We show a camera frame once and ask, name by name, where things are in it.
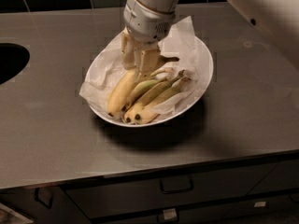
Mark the right cabinet drawer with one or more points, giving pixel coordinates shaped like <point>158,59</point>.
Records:
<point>284,176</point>

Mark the dark drawer front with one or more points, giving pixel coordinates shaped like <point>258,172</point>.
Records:
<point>143,195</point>

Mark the large yellow top banana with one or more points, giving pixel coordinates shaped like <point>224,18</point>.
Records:
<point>117,98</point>

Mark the lower drawer with label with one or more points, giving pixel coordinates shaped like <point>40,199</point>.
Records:
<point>196,215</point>

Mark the yellow leftmost banana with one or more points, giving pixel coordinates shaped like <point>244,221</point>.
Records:
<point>151,83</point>

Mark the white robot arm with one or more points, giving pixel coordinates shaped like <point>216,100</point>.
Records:
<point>277,20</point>

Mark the dark sink opening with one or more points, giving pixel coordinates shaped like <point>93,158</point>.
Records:
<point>13,59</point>

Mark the white crumpled paper liner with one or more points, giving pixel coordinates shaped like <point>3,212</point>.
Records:
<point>180,41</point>

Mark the black left cabinet handle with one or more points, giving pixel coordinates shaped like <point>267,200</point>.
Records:
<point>44,196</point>

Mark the yellow-green middle banana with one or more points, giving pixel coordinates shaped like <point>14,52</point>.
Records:
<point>128,115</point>

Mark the yellow-green right banana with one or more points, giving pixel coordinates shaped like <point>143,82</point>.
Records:
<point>143,110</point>

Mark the yellow-green banana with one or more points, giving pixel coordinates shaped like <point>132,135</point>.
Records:
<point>143,110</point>
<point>128,115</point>

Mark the black drawer handle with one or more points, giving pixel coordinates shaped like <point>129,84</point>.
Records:
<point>176,184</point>

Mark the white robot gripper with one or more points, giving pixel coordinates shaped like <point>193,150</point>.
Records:
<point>144,25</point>

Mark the white oval bowl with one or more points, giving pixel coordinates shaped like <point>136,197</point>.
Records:
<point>204,69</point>

